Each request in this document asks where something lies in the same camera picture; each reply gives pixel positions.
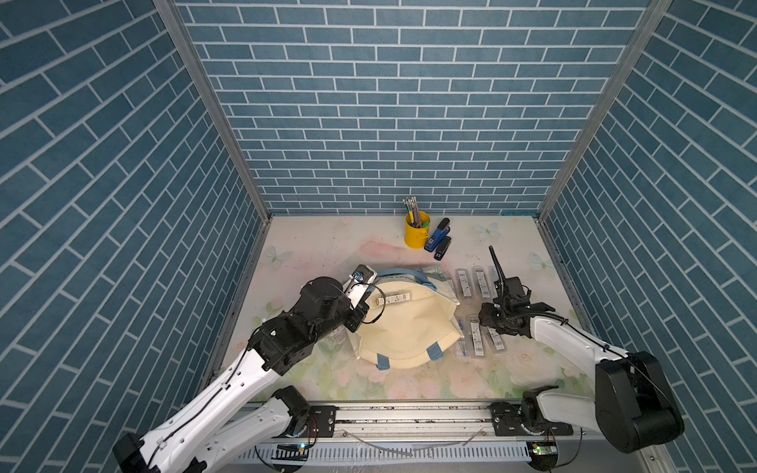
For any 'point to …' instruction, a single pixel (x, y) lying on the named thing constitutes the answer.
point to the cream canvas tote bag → (412, 318)
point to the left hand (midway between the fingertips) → (375, 294)
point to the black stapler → (442, 248)
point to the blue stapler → (437, 236)
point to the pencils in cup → (413, 207)
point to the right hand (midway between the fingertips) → (488, 316)
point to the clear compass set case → (464, 282)
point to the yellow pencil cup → (416, 237)
